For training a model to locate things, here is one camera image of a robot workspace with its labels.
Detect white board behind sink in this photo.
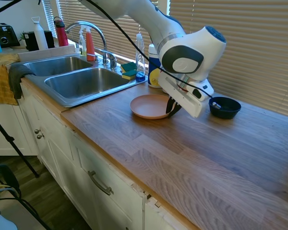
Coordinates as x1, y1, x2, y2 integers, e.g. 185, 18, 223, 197
17, 44, 80, 62

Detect red water bottle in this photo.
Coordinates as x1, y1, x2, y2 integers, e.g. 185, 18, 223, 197
53, 16, 70, 47

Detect stainless steel double sink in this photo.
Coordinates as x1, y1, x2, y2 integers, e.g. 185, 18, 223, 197
20, 55, 148, 108

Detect dark blue bowl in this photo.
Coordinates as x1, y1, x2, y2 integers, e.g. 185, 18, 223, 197
208, 96, 242, 120

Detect orange soap bottle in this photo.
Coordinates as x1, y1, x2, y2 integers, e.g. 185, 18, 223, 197
85, 25, 96, 62

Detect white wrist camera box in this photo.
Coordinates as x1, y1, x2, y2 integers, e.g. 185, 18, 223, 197
186, 80, 215, 102

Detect small window blinds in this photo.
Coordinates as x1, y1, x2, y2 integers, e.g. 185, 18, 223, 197
42, 0, 58, 39

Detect black cable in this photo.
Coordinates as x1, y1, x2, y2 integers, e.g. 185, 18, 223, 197
85, 0, 213, 99

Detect black camera tripod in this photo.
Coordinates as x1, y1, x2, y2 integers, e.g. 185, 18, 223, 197
0, 0, 41, 178

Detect black toaster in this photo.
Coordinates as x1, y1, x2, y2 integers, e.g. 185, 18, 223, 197
0, 23, 21, 48

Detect grey cloth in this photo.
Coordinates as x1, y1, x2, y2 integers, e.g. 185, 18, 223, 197
8, 62, 36, 100

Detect white water bottle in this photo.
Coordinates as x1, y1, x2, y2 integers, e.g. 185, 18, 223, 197
30, 16, 48, 50

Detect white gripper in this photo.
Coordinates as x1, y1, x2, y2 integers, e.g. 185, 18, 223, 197
157, 73, 208, 118

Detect chrome faucet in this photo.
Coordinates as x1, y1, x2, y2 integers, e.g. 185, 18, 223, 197
64, 21, 110, 66

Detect pink plate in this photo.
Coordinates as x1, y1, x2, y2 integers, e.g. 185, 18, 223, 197
130, 93, 174, 120

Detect yellow green sponge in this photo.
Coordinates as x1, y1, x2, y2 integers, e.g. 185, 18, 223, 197
120, 62, 137, 73
121, 69, 137, 81

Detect clear blue dish soap bottle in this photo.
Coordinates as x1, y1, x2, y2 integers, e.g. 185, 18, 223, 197
135, 33, 146, 83

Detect blue and yellow canister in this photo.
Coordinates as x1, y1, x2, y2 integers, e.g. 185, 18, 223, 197
147, 44, 164, 89

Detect white kitchen cabinet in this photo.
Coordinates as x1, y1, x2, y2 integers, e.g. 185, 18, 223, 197
0, 79, 195, 230

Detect wide tan window blinds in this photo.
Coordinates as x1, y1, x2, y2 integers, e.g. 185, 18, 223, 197
57, 0, 168, 63
169, 0, 288, 119

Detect metal drawer handle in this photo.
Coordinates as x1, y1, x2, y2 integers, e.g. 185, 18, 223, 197
87, 170, 114, 196

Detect yellow patterned towel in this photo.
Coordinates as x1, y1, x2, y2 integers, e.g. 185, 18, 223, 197
0, 53, 21, 106

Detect black countertop appliance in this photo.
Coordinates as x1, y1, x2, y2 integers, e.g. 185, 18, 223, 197
23, 30, 55, 51

